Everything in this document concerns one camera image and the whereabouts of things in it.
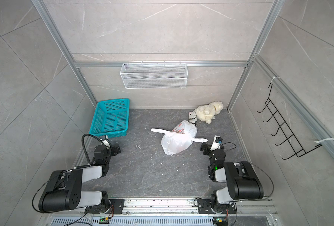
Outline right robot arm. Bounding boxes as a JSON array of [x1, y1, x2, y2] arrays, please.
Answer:
[[195, 143, 264, 214]]

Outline white wire mesh shelf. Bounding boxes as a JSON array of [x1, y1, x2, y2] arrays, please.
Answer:
[[120, 63, 188, 89]]

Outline teal plastic basket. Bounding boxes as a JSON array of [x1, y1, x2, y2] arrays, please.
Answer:
[[89, 98, 130, 138]]

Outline white plush toy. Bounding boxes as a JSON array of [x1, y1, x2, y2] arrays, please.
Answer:
[[194, 101, 224, 124]]

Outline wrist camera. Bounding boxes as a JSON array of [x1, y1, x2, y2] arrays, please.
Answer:
[[100, 135, 111, 148], [210, 136, 223, 151]]

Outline white printed plastic bag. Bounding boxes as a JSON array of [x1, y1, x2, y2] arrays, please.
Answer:
[[151, 120, 208, 155]]

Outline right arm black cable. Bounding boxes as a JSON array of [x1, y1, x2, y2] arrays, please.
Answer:
[[248, 162, 275, 198]]

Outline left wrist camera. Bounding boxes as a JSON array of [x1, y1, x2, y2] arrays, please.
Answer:
[[100, 135, 111, 148]]

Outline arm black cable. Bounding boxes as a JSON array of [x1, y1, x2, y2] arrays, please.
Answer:
[[32, 133, 105, 214], [248, 162, 275, 198]]

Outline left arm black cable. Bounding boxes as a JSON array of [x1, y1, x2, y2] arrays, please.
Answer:
[[32, 133, 105, 214]]

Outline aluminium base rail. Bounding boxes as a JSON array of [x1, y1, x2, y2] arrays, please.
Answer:
[[38, 197, 281, 226]]

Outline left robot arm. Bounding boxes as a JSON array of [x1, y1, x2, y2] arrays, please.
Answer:
[[38, 144, 121, 214]]

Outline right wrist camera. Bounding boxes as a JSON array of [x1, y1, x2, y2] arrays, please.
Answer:
[[210, 136, 223, 151]]

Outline black wire hook rack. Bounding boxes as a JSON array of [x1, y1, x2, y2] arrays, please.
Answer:
[[257, 83, 323, 160]]

